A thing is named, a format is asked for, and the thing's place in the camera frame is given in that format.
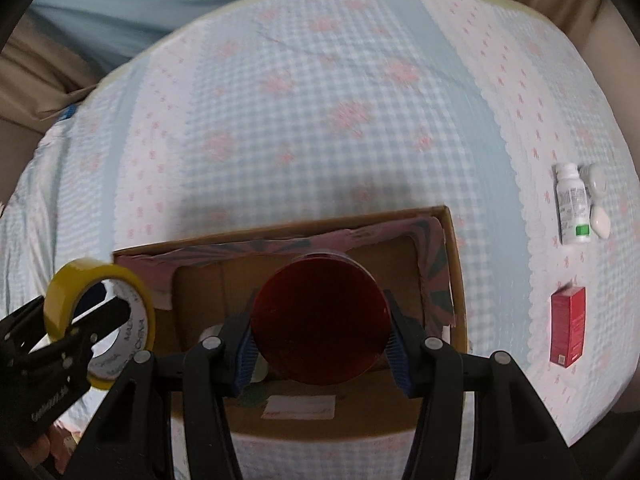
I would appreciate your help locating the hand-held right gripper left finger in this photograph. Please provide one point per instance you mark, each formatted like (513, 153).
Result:
(244, 357)

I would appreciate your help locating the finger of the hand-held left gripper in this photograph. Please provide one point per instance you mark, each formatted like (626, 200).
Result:
(22, 322)
(107, 312)

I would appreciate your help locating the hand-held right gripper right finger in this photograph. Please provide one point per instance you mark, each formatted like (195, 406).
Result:
(398, 360)

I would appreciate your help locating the yellow tape roll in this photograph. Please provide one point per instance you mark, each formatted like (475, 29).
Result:
(65, 287)

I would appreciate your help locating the round red tin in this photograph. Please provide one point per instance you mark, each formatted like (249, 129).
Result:
(320, 320)

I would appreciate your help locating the cardboard box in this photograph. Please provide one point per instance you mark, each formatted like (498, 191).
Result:
(350, 255)

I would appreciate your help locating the red carton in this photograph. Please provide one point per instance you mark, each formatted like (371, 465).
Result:
(567, 325)

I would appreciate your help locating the white plastic bottle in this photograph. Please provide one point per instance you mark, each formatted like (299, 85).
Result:
(571, 205)

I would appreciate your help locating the small white oval cap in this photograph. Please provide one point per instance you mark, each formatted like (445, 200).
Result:
(600, 221)

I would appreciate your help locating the checked floral bed sheet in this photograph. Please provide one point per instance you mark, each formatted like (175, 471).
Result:
(310, 110)

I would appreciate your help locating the light blue quilt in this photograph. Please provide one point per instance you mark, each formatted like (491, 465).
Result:
(150, 5)

